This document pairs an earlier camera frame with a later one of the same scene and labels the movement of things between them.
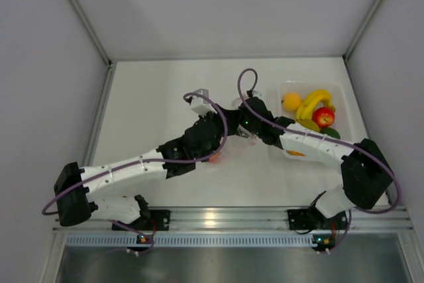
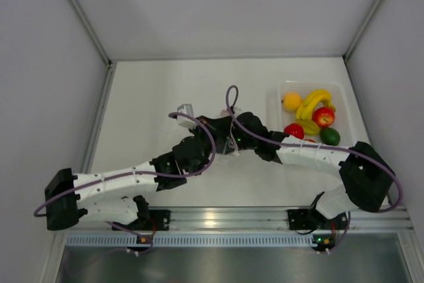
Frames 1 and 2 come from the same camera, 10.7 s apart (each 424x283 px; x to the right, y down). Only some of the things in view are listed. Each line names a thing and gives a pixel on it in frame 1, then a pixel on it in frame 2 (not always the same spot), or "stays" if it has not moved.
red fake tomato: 324,116 stays
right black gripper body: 252,128 -> 244,143
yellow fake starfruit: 308,123 stays
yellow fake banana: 305,111 stays
